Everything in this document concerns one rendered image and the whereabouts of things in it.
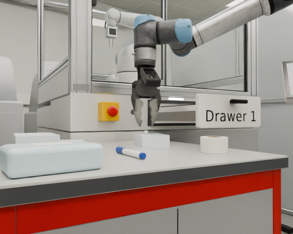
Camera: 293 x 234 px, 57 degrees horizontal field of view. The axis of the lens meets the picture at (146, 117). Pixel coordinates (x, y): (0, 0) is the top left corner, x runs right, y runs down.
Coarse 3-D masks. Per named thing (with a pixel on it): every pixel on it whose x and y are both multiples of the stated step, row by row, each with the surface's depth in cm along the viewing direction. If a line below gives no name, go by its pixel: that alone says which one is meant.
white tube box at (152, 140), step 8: (136, 136) 88; (144, 136) 80; (152, 136) 80; (160, 136) 81; (168, 136) 81; (136, 144) 88; (144, 144) 80; (152, 144) 80; (160, 144) 81; (168, 144) 81
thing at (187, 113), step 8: (160, 112) 109; (168, 112) 104; (176, 112) 99; (184, 112) 95; (192, 112) 91; (160, 120) 109; (168, 120) 104; (176, 120) 99; (184, 120) 95; (192, 120) 91
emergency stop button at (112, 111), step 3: (108, 108) 99; (111, 108) 99; (114, 108) 99; (108, 111) 99; (111, 111) 99; (114, 111) 99; (117, 111) 100; (108, 114) 99; (111, 114) 99; (114, 114) 99
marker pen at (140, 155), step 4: (116, 148) 68; (120, 148) 66; (124, 148) 66; (120, 152) 66; (124, 152) 64; (128, 152) 62; (132, 152) 60; (136, 152) 59; (140, 152) 58; (136, 156) 58; (140, 156) 57; (144, 156) 57
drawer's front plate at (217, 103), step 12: (204, 96) 87; (216, 96) 89; (228, 96) 92; (240, 96) 94; (204, 108) 87; (216, 108) 89; (228, 108) 92; (240, 108) 94; (252, 108) 97; (204, 120) 87; (228, 120) 92
